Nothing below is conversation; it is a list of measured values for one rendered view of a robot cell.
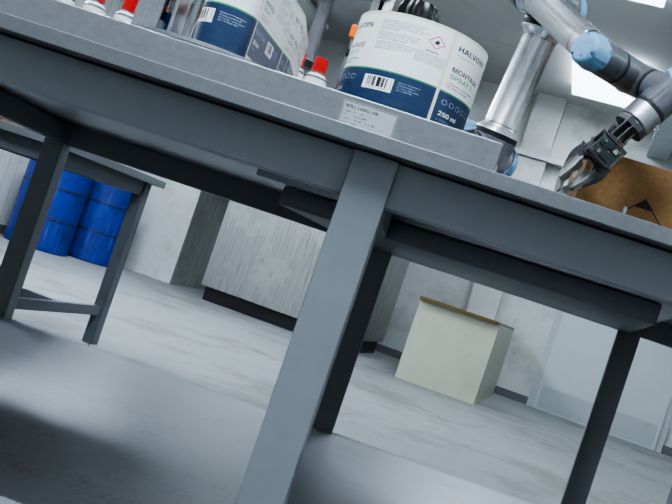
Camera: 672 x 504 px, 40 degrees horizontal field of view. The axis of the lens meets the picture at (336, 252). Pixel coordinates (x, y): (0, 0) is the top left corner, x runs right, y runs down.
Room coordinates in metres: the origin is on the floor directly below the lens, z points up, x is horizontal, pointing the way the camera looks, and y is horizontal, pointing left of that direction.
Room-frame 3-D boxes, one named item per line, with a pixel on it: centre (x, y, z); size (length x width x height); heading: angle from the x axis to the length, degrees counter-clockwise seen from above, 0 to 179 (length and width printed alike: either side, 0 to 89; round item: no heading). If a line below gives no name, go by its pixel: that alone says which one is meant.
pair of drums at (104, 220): (8.48, 2.40, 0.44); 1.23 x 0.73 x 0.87; 162
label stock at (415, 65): (1.37, -0.02, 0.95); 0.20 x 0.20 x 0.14
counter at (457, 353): (8.27, -1.35, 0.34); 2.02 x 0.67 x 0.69; 165
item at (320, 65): (2.01, 0.16, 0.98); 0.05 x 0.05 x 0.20
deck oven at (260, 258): (9.06, 0.16, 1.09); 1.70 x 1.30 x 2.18; 75
